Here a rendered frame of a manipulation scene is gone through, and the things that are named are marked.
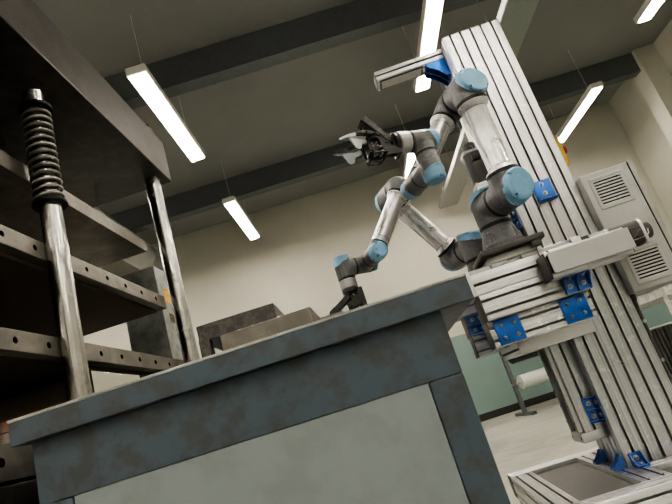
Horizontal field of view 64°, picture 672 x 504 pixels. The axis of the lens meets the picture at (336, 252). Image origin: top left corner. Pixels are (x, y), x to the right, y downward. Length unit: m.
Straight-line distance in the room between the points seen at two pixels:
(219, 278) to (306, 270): 1.45
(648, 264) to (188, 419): 1.75
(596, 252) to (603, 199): 0.40
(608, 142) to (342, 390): 9.70
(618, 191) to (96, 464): 1.92
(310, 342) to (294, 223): 8.34
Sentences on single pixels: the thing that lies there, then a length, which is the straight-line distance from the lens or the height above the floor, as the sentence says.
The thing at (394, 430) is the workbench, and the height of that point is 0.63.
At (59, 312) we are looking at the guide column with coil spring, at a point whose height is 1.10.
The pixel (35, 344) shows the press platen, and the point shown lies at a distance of 1.39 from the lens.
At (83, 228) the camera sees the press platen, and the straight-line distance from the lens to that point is 1.98.
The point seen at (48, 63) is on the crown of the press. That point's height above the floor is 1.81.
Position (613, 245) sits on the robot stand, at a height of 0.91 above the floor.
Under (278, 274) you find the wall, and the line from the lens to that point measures 8.89.
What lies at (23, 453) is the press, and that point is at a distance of 1.11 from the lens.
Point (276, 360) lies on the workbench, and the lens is 0.78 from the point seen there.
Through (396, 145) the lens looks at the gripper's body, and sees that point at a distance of 1.79.
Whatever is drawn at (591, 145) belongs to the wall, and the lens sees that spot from 10.20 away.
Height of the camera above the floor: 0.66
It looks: 17 degrees up
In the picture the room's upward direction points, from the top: 18 degrees counter-clockwise
